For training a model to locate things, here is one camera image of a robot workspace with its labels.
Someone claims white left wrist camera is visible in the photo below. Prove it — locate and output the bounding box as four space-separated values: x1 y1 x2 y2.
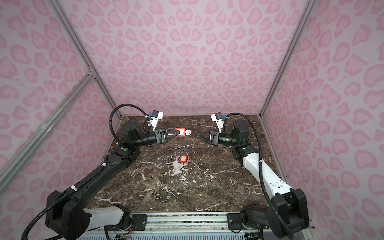
144 110 164 132

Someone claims aluminium corner frame post left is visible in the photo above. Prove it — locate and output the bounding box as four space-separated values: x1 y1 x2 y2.
47 0 117 109

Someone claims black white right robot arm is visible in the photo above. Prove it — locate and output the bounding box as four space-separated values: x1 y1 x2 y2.
197 120 310 240

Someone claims small black padlock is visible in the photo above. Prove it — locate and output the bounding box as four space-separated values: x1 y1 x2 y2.
155 193 170 203

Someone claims aluminium corner frame post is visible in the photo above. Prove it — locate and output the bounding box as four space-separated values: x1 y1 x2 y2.
47 0 117 109
259 0 319 119

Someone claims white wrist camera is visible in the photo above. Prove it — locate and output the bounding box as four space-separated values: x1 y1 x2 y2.
144 110 164 132
211 112 226 133

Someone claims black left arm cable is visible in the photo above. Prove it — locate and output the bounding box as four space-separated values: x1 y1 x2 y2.
20 103 151 240

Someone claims red padlock with steel shackle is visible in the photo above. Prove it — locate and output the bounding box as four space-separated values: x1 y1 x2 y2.
180 154 188 164

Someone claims aluminium diagonal frame bar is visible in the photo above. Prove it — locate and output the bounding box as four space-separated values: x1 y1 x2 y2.
1 71 94 193

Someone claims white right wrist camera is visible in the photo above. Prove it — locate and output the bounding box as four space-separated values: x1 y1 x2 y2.
211 112 226 133

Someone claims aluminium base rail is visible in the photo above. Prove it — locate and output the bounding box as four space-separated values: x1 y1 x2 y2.
69 208 278 240

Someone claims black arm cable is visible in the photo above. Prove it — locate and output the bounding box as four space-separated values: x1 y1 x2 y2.
20 103 151 240
221 112 298 240

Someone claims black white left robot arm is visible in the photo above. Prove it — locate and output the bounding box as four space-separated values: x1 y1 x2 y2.
46 120 180 240

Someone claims aluminium corner frame post right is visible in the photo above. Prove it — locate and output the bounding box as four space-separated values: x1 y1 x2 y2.
259 0 319 119

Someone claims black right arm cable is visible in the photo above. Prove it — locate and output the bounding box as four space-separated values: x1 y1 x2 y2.
221 112 298 240

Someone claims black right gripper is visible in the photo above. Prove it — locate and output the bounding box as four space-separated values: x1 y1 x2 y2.
198 130 240 148

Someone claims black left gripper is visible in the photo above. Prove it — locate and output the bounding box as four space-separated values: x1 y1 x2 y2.
133 128 180 150

